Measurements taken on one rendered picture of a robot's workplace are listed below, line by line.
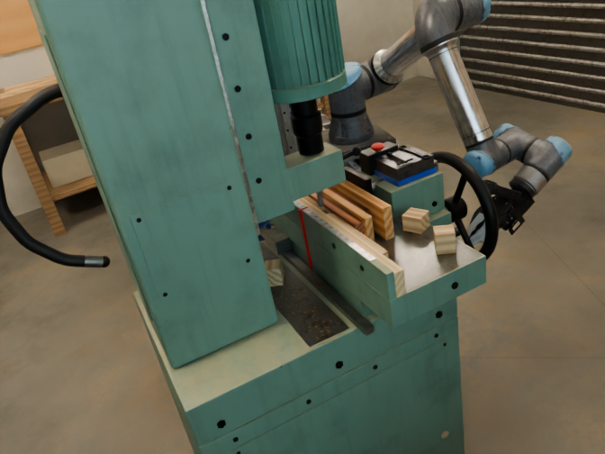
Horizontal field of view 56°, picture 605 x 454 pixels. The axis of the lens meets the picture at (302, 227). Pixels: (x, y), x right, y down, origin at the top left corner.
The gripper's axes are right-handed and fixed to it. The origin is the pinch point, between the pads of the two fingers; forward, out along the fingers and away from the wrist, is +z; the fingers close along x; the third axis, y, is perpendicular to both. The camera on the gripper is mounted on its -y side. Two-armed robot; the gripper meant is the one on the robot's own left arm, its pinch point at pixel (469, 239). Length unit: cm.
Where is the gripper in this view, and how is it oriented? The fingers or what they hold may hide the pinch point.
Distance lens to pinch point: 151.1
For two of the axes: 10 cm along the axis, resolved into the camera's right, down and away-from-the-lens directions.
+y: 5.8, 5.7, 5.7
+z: -6.8, 7.4, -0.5
